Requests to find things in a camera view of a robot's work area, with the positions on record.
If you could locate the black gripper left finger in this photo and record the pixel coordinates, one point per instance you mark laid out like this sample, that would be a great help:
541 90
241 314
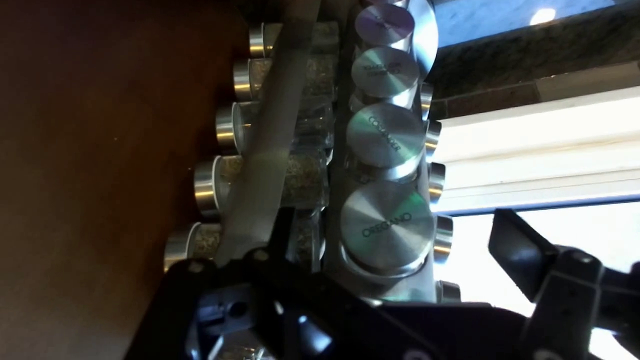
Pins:
220 306

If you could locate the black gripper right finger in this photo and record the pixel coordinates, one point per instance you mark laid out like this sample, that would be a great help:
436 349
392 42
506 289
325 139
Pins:
581 306

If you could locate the silver metal spice rack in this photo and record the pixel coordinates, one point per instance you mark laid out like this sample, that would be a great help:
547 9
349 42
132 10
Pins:
267 146

